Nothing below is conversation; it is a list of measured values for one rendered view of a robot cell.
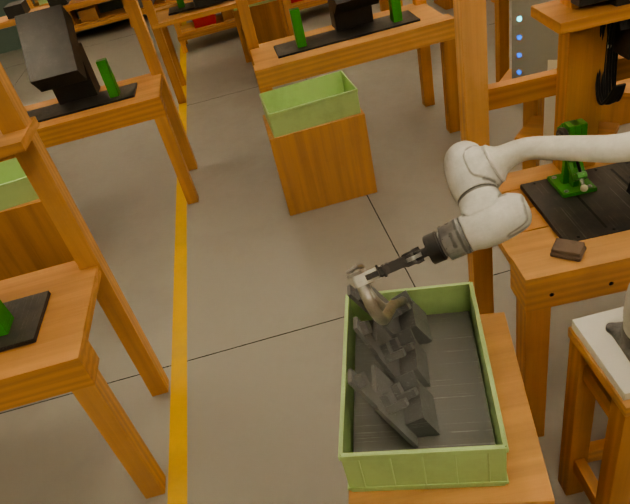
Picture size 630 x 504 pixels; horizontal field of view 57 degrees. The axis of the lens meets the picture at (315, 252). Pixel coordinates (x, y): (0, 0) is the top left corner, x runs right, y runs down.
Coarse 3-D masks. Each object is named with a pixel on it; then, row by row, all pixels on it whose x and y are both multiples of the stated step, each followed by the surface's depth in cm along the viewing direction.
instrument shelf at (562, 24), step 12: (540, 12) 205; (552, 12) 202; (564, 12) 199; (576, 12) 197; (588, 12) 195; (600, 12) 193; (612, 12) 191; (624, 12) 192; (552, 24) 198; (564, 24) 192; (576, 24) 193; (588, 24) 193; (600, 24) 193
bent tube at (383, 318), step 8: (360, 272) 144; (360, 288) 146; (368, 288) 146; (360, 296) 147; (368, 296) 145; (368, 304) 146; (376, 304) 146; (392, 304) 163; (368, 312) 147; (376, 312) 146; (384, 312) 155; (392, 312) 158; (376, 320) 148; (384, 320) 149
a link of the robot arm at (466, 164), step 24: (456, 144) 145; (504, 144) 139; (528, 144) 135; (552, 144) 131; (576, 144) 128; (600, 144) 124; (624, 144) 121; (456, 168) 141; (480, 168) 137; (504, 168) 138; (456, 192) 140
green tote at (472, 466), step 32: (416, 288) 190; (448, 288) 189; (352, 320) 196; (480, 320) 173; (352, 352) 187; (480, 352) 174; (352, 416) 171; (352, 448) 164; (448, 448) 142; (480, 448) 140; (352, 480) 153; (384, 480) 152; (416, 480) 151; (448, 480) 150; (480, 480) 149
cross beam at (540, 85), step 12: (624, 60) 224; (540, 72) 228; (552, 72) 226; (624, 72) 226; (492, 84) 228; (504, 84) 226; (516, 84) 225; (528, 84) 225; (540, 84) 226; (552, 84) 226; (492, 96) 227; (504, 96) 227; (516, 96) 228; (528, 96) 228; (540, 96) 229; (492, 108) 230
